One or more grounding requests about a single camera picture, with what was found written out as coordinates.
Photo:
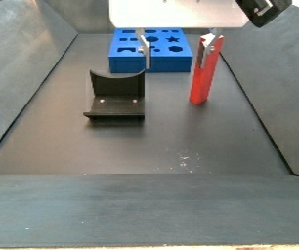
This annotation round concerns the black curved holder stand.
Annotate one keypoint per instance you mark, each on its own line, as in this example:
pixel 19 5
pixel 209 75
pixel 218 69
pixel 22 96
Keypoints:
pixel 118 96

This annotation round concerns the red rectangular block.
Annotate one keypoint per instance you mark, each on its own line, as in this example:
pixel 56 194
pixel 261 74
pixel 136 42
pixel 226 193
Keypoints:
pixel 204 71

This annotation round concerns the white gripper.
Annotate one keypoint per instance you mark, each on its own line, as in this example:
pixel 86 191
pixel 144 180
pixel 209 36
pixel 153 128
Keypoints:
pixel 176 13

